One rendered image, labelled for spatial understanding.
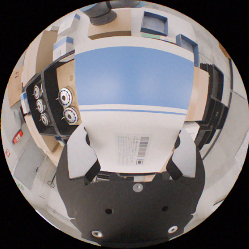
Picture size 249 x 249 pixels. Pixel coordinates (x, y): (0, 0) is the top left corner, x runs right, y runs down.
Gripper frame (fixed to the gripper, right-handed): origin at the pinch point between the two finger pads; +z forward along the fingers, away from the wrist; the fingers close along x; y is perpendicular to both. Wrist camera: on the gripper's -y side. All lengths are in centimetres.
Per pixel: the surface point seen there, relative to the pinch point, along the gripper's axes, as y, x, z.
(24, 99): -6, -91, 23
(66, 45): -31, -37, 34
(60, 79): -7.8, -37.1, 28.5
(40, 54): -34, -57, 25
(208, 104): 12, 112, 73
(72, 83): -3.9, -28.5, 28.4
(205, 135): 53, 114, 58
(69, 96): 2.3, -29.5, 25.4
